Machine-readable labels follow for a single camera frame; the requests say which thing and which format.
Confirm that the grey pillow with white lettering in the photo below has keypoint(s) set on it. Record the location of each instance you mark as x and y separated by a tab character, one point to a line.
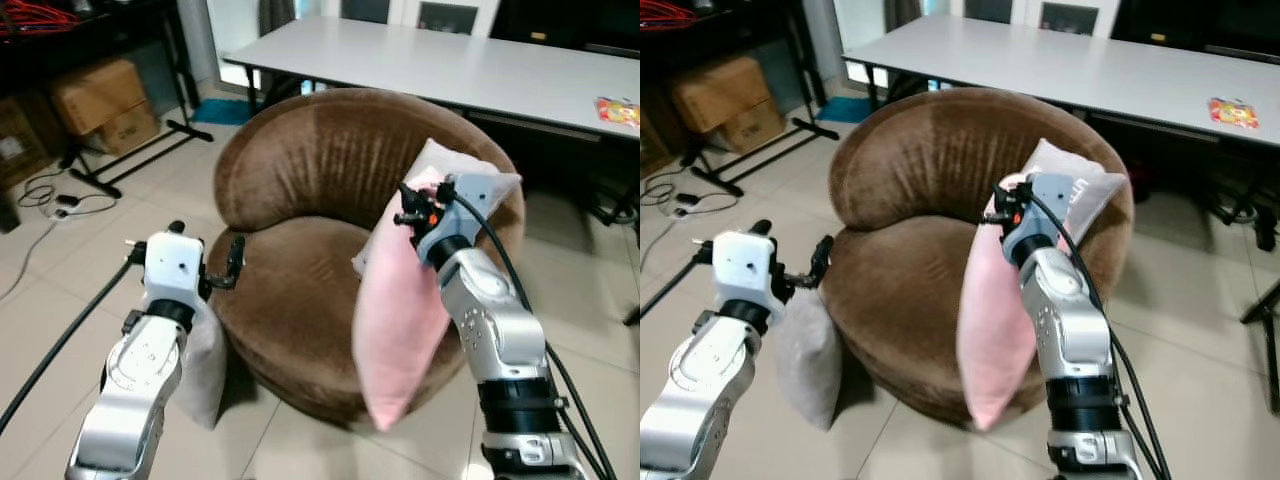
450	158
1060	160

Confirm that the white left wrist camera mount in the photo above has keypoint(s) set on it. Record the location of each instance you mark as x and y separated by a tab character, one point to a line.
172	268
745	268

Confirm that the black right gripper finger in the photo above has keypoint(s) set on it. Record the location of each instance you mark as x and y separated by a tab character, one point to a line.
409	197
405	220
999	197
993	220

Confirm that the brown round velvet sofa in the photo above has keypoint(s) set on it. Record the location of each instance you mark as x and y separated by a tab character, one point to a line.
300	170
920	170

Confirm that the pink pillow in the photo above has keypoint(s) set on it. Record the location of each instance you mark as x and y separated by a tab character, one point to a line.
395	330
990	330

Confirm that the blue floor mat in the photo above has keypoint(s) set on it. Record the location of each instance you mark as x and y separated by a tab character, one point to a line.
220	110
845	108

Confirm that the cardboard box with white label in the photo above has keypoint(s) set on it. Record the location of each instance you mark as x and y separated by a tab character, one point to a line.
652	140
20	145

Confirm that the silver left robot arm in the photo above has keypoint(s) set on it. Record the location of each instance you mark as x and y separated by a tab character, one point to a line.
140	380
700	380

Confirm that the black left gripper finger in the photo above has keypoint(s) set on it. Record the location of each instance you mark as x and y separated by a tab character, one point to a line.
237	262
825	258
176	229
761	228

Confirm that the white power strip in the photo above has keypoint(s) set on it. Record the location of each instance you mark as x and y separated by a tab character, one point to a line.
684	212
62	213

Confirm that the long white table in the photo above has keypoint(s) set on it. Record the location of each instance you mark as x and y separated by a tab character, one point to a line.
1050	70
420	65

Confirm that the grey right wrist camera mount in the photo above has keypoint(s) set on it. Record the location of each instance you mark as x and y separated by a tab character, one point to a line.
1050	200
470	200

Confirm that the small brown cardboard box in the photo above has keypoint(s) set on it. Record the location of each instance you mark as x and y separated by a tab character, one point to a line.
755	127
130	130

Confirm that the plain grey pillow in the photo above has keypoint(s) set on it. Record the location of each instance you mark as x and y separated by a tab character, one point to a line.
205	370
810	360

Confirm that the black tripod stand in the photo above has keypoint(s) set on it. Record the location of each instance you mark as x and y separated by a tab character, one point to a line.
1270	350

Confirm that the white cabinet with glass doors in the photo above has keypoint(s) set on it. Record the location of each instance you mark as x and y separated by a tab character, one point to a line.
400	12
1020	12

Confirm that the black furniture piece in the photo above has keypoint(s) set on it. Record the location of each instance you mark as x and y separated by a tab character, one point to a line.
1200	25
570	25

